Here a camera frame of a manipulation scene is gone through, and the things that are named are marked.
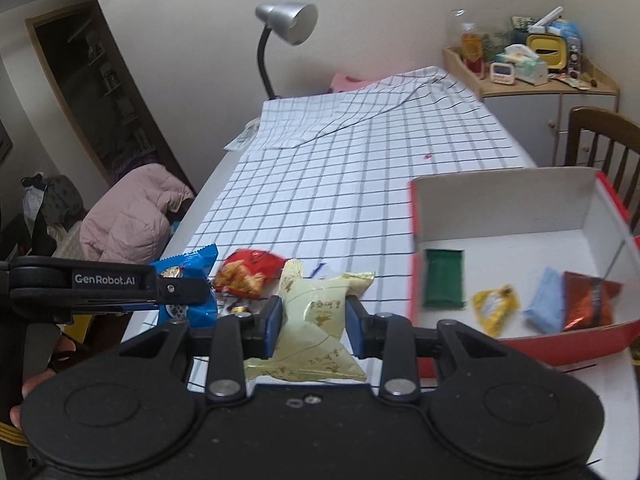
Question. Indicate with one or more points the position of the light blue snack packet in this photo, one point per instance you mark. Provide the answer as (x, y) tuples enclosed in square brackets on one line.
[(545, 302)]

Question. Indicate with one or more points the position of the dark bag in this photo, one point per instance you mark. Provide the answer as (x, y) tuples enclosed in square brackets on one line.
[(55, 205)]

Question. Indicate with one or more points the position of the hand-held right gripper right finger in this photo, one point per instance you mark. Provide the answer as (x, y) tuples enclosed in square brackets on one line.
[(355, 327)]

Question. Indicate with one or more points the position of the orange drink bottle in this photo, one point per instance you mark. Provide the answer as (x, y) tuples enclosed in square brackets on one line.
[(472, 50)]

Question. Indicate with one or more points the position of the cream snack packet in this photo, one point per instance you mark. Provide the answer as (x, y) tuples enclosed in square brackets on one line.
[(312, 310)]

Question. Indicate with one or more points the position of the brown wooden chair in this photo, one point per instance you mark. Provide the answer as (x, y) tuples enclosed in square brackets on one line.
[(600, 130)]

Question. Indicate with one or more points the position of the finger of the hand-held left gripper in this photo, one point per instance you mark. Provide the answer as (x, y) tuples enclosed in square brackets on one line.
[(180, 290)]

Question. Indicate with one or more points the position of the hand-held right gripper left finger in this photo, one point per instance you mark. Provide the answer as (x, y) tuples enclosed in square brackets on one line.
[(272, 327)]

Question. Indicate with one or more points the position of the pink object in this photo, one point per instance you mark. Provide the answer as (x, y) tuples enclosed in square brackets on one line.
[(347, 82)]

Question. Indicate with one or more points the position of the dark red snack packet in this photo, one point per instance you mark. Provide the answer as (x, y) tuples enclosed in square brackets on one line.
[(590, 302)]

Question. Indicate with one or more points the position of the silver desk lamp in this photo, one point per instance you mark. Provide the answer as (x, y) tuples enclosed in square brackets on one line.
[(290, 20)]

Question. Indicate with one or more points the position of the yellow snack packet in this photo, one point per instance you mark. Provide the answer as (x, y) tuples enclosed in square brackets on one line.
[(495, 310)]

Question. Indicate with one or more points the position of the clear glass dome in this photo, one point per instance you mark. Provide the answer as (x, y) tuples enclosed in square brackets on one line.
[(456, 22)]

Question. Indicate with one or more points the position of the white tube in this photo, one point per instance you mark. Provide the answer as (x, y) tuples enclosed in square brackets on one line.
[(547, 17)]

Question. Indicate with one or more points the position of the clear candy box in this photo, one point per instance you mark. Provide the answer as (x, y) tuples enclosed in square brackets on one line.
[(575, 56)]

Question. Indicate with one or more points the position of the blue globe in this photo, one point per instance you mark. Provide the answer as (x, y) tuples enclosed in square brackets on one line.
[(567, 32)]

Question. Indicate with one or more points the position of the dark bookshelf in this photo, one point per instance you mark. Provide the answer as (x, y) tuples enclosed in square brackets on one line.
[(110, 90)]

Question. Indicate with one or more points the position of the wooden corner cabinet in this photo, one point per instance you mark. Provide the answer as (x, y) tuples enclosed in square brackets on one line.
[(525, 110)]

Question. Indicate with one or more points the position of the red snack bag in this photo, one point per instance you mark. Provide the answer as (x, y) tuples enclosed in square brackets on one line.
[(250, 270)]

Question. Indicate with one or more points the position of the green snack packet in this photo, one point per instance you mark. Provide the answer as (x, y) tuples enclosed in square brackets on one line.
[(444, 280)]

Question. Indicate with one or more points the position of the flat colourful wrapper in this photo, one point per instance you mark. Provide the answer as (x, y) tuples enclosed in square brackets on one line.
[(572, 81)]

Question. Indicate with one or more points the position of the checked white tablecloth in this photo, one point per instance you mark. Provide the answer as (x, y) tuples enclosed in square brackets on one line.
[(350, 175)]

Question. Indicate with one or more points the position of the pink padded jacket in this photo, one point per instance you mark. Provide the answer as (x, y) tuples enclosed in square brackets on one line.
[(135, 215)]

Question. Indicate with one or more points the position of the yellow tissue box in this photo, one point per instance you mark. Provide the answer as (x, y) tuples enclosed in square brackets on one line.
[(546, 52)]

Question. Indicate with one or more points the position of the white kitchen timer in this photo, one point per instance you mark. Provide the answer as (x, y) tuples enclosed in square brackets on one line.
[(500, 72)]

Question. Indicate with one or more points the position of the person's left hand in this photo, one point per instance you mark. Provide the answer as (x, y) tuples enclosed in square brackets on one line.
[(35, 382)]

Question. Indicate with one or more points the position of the red cardboard box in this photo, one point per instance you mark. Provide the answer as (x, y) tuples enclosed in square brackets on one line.
[(500, 205)]

